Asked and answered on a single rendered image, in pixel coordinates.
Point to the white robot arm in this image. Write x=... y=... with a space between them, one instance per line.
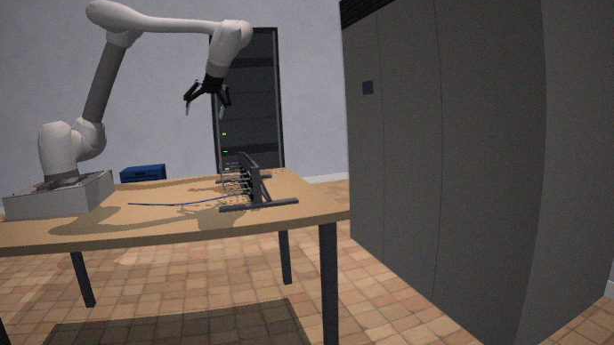
x=60 y=147

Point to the dark grey rack with cable rings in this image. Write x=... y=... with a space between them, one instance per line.
x=254 y=182

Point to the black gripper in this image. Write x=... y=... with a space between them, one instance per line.
x=190 y=95

